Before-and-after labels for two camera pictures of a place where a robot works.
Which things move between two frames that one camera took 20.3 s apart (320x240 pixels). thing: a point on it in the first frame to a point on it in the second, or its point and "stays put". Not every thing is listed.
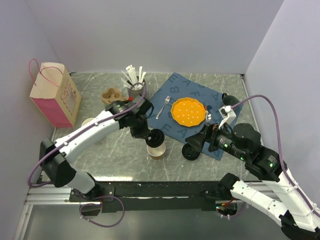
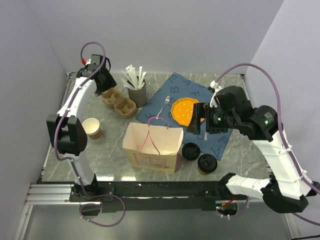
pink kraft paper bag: [54, 96] to [154, 146]
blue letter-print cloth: [176, 87] stays put
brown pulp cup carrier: [112, 95] stays put
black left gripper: [143, 133] to [110, 83]
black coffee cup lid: [155, 138] to [207, 163]
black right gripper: [196, 140] to [199, 111]
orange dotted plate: [188, 112] stays put
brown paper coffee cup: [156, 153] to [201, 172]
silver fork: [166, 102] stays put
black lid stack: [190, 153] stays put
